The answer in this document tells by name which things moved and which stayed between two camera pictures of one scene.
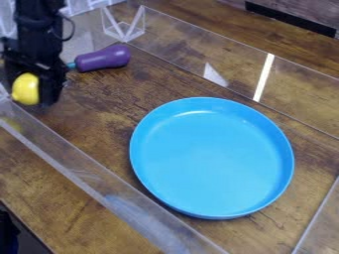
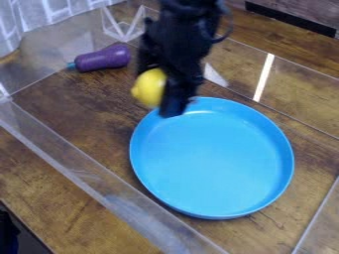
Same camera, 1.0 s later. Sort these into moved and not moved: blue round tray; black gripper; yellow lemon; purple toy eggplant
Moved: yellow lemon; black gripper
Not moved: blue round tray; purple toy eggplant
